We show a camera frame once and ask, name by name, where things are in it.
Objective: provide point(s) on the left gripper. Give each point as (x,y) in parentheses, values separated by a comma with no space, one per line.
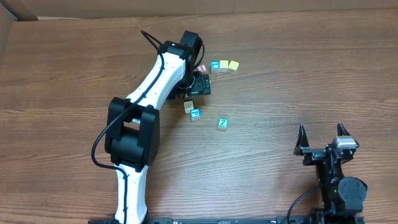
(201,84)

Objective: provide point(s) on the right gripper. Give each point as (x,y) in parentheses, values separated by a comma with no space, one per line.
(312,154)

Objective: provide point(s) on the white natural wood block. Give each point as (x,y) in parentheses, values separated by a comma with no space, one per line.
(188,106)

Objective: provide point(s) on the blue letter P block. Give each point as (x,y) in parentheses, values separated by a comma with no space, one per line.
(195,114)

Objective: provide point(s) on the green letter Z block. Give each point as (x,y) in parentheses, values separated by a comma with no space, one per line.
(223,124)

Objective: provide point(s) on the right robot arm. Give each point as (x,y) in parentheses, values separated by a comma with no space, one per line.
(342,197)

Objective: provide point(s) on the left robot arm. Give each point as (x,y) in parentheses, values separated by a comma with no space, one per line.
(132,134)

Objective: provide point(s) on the red letter I block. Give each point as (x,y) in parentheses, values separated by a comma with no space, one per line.
(202,68)

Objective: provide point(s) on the blue picture block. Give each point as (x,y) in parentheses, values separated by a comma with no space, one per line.
(215,66)

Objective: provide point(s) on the yellow block middle top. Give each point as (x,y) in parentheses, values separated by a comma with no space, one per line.
(224,66)

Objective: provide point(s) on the yellow block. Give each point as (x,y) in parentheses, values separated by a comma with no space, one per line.
(233,66)
(224,66)

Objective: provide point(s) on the yellow block far right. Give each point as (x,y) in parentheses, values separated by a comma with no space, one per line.
(233,66)

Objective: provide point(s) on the cardboard box corner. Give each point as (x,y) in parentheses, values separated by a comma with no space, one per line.
(12,11)

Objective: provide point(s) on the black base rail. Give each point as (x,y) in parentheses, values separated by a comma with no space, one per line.
(277,220)

